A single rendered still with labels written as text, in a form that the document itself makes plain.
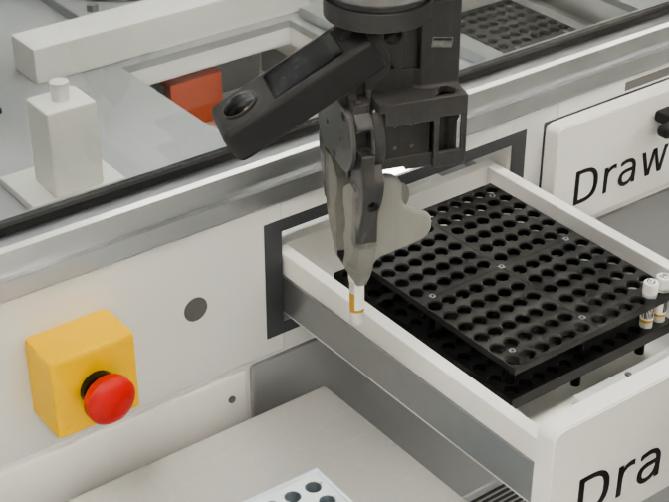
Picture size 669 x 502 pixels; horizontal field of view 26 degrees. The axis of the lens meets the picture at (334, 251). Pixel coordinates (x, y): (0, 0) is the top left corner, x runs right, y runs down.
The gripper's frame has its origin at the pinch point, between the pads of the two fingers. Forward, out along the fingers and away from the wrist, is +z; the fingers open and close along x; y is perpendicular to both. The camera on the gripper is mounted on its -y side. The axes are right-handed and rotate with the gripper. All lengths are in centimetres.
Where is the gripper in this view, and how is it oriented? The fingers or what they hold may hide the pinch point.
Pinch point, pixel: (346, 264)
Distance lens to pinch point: 102.5
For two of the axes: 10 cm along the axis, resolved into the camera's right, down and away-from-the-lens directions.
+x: -3.1, -4.9, 8.1
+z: 0.0, 8.5, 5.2
